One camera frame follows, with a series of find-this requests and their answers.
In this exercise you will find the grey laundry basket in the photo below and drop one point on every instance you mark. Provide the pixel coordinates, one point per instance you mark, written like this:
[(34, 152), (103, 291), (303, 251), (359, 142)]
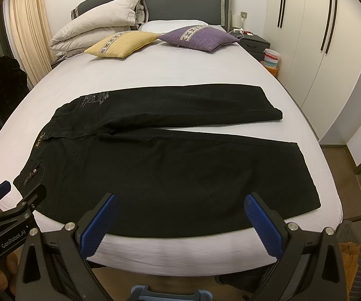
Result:
[(350, 250)]

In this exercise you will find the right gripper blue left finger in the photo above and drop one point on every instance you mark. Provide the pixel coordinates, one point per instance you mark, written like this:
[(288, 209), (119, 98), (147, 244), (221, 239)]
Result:
[(94, 224)]

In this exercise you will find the yellow patterned cushion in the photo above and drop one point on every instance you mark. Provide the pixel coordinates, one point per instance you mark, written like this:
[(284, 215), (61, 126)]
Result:
[(122, 44)]

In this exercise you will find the folded beige duvet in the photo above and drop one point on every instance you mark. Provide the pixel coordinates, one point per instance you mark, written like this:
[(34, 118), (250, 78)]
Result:
[(98, 23)]

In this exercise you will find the black denim pants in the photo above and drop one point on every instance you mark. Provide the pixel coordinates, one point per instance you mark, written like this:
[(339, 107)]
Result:
[(170, 181)]

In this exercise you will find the purple patterned cushion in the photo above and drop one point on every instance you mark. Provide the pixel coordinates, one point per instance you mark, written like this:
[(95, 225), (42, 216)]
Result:
[(199, 37)]

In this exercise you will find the dark grey padded headboard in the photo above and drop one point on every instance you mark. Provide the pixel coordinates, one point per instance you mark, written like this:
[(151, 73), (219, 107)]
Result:
[(168, 1)]

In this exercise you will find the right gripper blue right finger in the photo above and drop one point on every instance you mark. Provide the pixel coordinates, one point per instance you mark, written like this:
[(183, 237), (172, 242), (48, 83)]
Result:
[(268, 224)]

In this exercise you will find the person's left hand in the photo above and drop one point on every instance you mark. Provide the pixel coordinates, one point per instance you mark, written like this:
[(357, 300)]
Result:
[(9, 272)]

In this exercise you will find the white wardrobe with black handles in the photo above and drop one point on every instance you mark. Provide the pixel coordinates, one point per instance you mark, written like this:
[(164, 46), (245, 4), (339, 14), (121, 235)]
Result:
[(320, 46)]

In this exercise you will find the beige curtain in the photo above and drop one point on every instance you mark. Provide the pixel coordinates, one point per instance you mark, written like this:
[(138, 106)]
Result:
[(31, 36)]

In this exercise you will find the white pillow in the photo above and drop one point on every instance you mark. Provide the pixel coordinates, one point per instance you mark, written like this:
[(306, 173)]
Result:
[(165, 26)]

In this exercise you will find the dark grey nightstand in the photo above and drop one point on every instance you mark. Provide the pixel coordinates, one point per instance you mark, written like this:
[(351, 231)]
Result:
[(253, 44)]

